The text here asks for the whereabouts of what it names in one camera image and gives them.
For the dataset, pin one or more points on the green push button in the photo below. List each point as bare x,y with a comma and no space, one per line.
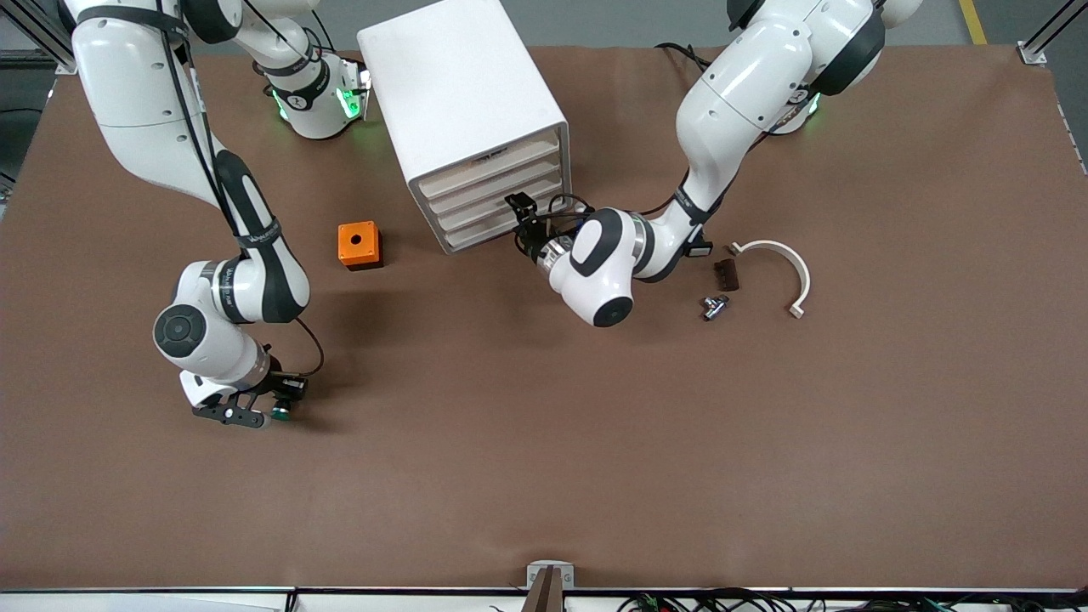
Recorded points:
283,411

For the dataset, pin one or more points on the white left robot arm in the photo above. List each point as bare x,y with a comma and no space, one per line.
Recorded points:
748,76

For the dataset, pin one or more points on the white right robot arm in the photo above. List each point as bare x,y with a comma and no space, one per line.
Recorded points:
136,85

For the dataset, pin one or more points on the black white push button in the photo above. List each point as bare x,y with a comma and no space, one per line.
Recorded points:
702,249

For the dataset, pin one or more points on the orange button box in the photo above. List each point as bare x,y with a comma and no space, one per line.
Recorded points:
356,242

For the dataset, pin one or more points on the silver metal fitting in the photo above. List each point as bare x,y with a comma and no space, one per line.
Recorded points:
714,307

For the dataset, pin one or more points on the brown terminal block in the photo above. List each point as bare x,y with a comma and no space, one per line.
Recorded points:
728,275

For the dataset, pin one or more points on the white curved plastic bracket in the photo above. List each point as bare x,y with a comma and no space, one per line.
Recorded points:
799,268

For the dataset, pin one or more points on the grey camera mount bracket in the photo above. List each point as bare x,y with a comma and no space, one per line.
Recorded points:
550,580

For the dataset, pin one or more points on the aluminium frame profile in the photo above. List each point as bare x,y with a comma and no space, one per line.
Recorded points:
34,30
1041,38

